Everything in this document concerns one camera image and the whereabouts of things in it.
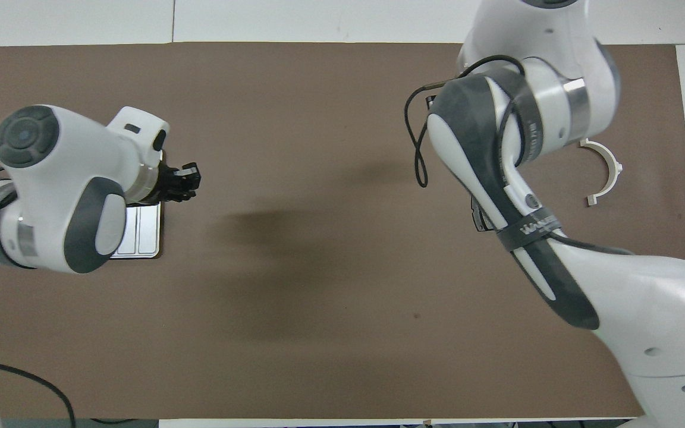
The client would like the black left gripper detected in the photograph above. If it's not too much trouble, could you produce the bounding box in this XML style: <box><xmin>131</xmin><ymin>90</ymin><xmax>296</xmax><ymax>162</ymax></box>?
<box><xmin>151</xmin><ymin>162</ymin><xmax>201</xmax><ymax>203</ymax></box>

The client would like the silver metal tray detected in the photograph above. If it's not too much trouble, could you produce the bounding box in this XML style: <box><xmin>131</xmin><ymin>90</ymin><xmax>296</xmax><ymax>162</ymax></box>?
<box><xmin>109</xmin><ymin>150</ymin><xmax>165</xmax><ymax>260</ymax></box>

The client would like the brown table mat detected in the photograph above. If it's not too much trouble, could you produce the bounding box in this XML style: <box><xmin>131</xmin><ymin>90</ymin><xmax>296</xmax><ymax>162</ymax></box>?
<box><xmin>0</xmin><ymin>42</ymin><xmax>685</xmax><ymax>420</ymax></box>

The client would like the rectangular grey brake pad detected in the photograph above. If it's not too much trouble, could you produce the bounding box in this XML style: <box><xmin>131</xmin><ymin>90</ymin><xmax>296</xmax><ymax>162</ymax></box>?
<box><xmin>470</xmin><ymin>194</ymin><xmax>494</xmax><ymax>234</ymax></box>

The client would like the white curved plastic bracket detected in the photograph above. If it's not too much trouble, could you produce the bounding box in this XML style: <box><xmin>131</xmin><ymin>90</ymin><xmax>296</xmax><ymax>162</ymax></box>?
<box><xmin>579</xmin><ymin>138</ymin><xmax>624</xmax><ymax>207</ymax></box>

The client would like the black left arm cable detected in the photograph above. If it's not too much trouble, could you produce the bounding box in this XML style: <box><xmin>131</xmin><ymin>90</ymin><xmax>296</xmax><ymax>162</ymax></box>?
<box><xmin>0</xmin><ymin>355</ymin><xmax>76</xmax><ymax>428</ymax></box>

